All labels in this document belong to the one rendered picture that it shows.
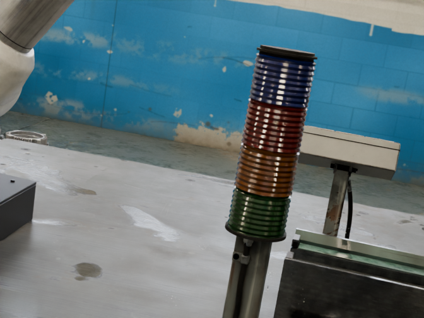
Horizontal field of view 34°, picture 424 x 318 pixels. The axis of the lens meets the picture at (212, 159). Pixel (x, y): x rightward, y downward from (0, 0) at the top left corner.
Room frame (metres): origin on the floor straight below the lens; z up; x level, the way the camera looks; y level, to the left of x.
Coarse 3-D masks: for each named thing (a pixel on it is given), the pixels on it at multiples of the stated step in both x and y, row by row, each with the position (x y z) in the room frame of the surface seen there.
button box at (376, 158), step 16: (304, 128) 1.19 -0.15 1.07; (320, 128) 1.19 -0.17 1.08; (304, 144) 1.18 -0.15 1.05; (320, 144) 1.17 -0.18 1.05; (336, 144) 1.17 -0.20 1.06; (352, 144) 1.17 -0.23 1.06; (368, 144) 1.16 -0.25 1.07; (384, 144) 1.16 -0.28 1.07; (400, 144) 1.16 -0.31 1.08; (304, 160) 1.21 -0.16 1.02; (320, 160) 1.18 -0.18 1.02; (336, 160) 1.16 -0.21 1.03; (352, 160) 1.16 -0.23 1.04; (368, 160) 1.15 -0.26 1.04; (384, 160) 1.15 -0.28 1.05; (384, 176) 1.18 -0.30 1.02
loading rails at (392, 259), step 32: (288, 256) 0.93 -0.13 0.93; (320, 256) 1.01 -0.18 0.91; (352, 256) 1.02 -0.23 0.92; (384, 256) 1.02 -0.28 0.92; (416, 256) 1.02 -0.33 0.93; (288, 288) 0.91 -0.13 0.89; (320, 288) 0.90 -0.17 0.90; (352, 288) 0.89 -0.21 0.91; (384, 288) 0.88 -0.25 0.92; (416, 288) 0.87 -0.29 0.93
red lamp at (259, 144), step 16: (256, 112) 0.68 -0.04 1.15; (272, 112) 0.67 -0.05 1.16; (288, 112) 0.67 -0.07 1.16; (304, 112) 0.68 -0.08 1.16; (256, 128) 0.67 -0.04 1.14; (272, 128) 0.67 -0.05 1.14; (288, 128) 0.67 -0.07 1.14; (256, 144) 0.67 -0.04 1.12; (272, 144) 0.67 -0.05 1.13; (288, 144) 0.67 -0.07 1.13
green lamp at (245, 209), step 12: (240, 192) 0.68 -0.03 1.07; (240, 204) 0.68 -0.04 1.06; (252, 204) 0.67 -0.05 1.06; (264, 204) 0.67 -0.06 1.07; (276, 204) 0.67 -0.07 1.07; (288, 204) 0.69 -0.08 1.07; (240, 216) 0.67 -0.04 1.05; (252, 216) 0.67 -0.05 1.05; (264, 216) 0.67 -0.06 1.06; (276, 216) 0.67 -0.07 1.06; (240, 228) 0.67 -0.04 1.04; (252, 228) 0.67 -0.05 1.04; (264, 228) 0.67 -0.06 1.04; (276, 228) 0.67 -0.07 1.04
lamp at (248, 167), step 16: (240, 160) 0.69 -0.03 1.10; (256, 160) 0.67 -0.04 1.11; (272, 160) 0.67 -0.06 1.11; (288, 160) 0.67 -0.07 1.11; (240, 176) 0.68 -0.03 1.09; (256, 176) 0.67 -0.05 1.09; (272, 176) 0.67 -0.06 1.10; (288, 176) 0.67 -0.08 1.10; (256, 192) 0.67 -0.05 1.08; (272, 192) 0.67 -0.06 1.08; (288, 192) 0.68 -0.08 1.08
